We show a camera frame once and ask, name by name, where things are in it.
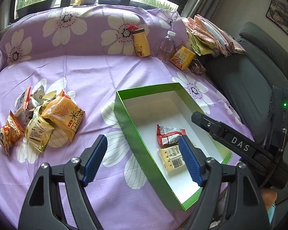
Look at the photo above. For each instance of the clear cracker packet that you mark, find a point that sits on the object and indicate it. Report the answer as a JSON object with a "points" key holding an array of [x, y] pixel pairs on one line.
{"points": [[171, 158]]}

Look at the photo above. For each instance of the person's right hand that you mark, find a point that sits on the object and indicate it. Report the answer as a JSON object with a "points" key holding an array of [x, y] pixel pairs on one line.
{"points": [[269, 197]]}

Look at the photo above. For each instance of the green cardboard box tray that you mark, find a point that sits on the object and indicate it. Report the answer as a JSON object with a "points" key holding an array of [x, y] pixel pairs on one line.
{"points": [[138, 111]]}

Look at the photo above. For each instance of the purple floral bed sheet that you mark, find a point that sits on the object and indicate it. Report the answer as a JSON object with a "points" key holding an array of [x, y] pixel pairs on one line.
{"points": [[89, 53]]}

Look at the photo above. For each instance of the dark grey armchair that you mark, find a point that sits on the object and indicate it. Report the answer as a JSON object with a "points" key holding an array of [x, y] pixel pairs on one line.
{"points": [[246, 80]]}

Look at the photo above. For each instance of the yellow green snack packet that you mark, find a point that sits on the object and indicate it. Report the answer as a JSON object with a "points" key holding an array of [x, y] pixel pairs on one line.
{"points": [[38, 131]]}

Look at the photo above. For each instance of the red grey snack packet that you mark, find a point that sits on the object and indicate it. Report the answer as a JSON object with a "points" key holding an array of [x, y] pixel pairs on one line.
{"points": [[168, 135]]}

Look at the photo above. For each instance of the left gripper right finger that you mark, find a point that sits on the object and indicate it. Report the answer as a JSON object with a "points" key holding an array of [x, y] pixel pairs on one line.
{"points": [[230, 197]]}

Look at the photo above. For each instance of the white orange snack packet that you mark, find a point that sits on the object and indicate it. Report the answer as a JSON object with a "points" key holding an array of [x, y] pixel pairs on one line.
{"points": [[22, 102]]}

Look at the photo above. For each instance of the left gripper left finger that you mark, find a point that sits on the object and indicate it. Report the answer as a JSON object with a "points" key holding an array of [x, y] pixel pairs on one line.
{"points": [[57, 199]]}

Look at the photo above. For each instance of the large yellow rice snack bag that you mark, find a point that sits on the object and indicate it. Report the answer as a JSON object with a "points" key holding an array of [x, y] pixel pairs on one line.
{"points": [[65, 114]]}

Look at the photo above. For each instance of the grey yellow snack packet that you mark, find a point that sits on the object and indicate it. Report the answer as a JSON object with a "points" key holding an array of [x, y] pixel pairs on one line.
{"points": [[39, 96]]}

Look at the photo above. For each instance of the yellow bear thermos bottle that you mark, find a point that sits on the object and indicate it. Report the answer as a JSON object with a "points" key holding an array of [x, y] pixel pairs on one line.
{"points": [[141, 44]]}

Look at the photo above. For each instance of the yellow food carton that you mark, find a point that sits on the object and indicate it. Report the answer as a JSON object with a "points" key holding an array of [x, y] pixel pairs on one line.
{"points": [[182, 58]]}

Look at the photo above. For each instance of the dark patterned small packet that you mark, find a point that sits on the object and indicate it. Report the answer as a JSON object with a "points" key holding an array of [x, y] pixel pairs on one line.
{"points": [[196, 67]]}

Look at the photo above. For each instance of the stack of folded cloths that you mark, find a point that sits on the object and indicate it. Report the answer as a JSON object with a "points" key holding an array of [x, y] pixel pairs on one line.
{"points": [[205, 38]]}

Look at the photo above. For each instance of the framed wall picture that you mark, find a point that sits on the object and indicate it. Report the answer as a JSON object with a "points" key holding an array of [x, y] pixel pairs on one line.
{"points": [[278, 13]]}

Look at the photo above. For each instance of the clear plastic water bottle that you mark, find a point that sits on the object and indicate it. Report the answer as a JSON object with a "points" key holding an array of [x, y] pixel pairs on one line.
{"points": [[166, 47]]}

